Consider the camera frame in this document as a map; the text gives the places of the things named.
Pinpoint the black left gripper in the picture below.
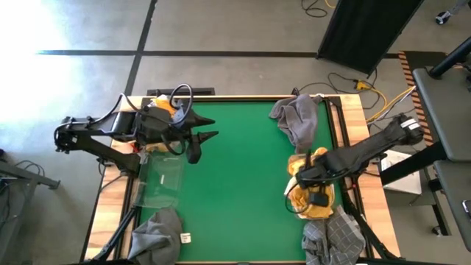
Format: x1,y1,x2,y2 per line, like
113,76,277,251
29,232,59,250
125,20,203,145
134,105,220,146

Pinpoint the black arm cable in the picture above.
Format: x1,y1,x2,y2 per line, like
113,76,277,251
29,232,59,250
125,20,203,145
110,83,194,122
284,182,309,216

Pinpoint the yellow floor cable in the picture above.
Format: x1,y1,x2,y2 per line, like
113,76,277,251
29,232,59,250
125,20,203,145
355,79,417,124

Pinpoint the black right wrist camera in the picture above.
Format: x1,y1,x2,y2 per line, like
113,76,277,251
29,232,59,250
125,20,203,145
310,191,330,208

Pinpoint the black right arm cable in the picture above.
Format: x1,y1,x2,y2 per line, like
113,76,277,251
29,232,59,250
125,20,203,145
284,182,309,216

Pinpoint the plain gray towel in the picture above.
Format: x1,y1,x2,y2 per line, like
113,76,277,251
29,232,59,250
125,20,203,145
127,205,184,265

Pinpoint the white box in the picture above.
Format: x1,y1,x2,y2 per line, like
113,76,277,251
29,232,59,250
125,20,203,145
380,149,423,196

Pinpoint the gray metal desk frame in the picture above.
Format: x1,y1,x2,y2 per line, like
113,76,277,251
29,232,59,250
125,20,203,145
0,149,62,265

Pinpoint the black frame strut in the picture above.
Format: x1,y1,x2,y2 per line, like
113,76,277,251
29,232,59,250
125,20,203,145
90,206,143,263
344,200,400,261

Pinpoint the black coiled floor cable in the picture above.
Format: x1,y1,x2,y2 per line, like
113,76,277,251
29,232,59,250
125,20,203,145
300,0,329,18

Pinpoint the black round pole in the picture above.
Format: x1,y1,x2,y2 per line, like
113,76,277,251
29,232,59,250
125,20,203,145
429,36,471,80

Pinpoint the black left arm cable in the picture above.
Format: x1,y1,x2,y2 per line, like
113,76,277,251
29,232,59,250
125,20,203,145
110,83,194,122

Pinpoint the hazard striped floor mat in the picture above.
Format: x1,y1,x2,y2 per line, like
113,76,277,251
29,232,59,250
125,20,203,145
399,50,448,146

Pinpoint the dark gray microfiber towel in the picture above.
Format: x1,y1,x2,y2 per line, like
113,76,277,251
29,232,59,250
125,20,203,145
268,93,324,155

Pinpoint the chair caster wheel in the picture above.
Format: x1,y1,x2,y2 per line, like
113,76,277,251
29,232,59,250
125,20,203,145
435,10,453,26

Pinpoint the dark gray desk top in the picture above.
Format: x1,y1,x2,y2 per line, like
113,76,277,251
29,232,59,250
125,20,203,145
433,160,471,252

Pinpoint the light gray microfiber towel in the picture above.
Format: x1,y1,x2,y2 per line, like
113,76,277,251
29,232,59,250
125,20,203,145
141,96,186,126

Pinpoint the black flat bar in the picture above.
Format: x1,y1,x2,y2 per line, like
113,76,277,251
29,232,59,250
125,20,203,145
146,87,216,97

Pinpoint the clear plastic basket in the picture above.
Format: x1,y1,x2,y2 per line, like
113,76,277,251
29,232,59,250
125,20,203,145
283,146,346,222
132,149,185,210

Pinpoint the black partition panel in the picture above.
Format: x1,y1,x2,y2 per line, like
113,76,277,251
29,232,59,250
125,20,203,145
317,0,425,77

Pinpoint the gray plaid towel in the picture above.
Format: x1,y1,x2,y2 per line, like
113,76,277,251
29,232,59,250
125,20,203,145
301,204,367,265

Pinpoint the green table mat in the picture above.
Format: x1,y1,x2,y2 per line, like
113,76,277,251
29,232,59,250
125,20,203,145
123,94,369,264
136,99,349,263

